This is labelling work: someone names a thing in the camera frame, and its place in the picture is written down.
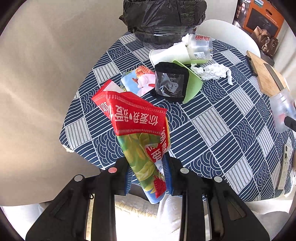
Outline clear printed plastic cup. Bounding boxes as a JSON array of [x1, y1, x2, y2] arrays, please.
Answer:
[[269, 88, 295, 133]]

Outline white tissue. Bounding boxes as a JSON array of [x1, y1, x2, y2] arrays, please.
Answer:
[[190, 63, 234, 86]]

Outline green plastic tray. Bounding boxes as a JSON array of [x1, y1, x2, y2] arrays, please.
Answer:
[[173, 60, 203, 104]]

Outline red green snack bag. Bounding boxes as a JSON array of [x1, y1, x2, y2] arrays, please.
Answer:
[[92, 79, 171, 204]]

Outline black bag lined trash bin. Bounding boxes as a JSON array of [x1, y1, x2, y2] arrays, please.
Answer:
[[119, 0, 207, 47]]

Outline person's right hand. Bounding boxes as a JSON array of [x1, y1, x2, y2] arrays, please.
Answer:
[[292, 150, 296, 171]]

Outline wooden cutting board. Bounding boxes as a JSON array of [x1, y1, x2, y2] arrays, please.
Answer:
[[246, 51, 289, 97]]

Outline steel cleaver knife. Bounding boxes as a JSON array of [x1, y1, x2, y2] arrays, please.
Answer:
[[264, 63, 284, 91]]

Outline blue white patterned tablecloth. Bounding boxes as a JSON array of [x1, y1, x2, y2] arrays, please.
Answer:
[[59, 33, 295, 201]]

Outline white smartphone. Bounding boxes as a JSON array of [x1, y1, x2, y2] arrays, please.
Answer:
[[276, 144, 293, 190]]

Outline brown leather handbag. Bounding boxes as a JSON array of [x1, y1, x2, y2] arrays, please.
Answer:
[[251, 26, 278, 58]]

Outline orange appliance box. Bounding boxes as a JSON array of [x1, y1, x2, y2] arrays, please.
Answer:
[[241, 0, 284, 37]]

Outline white round chair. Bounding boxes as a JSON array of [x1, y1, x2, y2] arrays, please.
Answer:
[[196, 20, 261, 58]]

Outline clear cup with tissue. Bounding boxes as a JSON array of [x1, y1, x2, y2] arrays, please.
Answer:
[[182, 34, 213, 60]]

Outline black window snack bag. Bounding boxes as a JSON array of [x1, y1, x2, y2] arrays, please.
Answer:
[[154, 62, 189, 102]]

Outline white paper cup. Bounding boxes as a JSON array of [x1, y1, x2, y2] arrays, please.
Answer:
[[149, 43, 191, 66]]

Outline blue pink snack wrapper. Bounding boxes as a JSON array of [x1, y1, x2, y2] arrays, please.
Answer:
[[120, 66, 156, 97]]

